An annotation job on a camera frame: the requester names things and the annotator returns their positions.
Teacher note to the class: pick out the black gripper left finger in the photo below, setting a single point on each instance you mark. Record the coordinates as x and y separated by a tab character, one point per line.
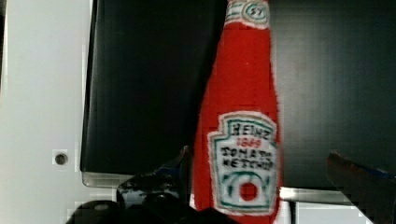
160	197

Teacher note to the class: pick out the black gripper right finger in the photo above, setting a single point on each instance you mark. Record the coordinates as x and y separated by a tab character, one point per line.
370	190

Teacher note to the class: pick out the red plush ketchup bottle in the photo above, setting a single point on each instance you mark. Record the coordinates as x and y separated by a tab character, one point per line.
237	167

